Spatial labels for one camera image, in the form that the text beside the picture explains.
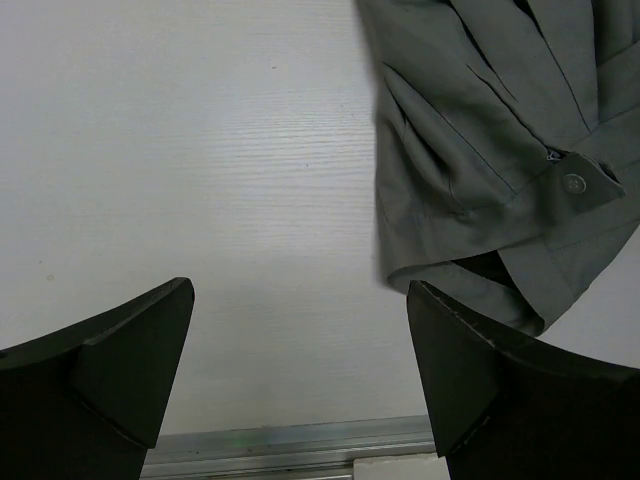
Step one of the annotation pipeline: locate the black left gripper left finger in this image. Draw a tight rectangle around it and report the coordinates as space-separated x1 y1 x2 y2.
1 277 194 479

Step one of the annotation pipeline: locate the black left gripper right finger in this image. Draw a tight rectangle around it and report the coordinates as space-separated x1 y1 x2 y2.
407 282 639 479

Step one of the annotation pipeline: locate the grey pleated skirt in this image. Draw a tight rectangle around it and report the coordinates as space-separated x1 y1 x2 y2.
357 1 639 336

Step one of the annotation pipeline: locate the aluminium table rail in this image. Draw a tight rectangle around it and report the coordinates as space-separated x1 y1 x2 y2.
141 416 435 479

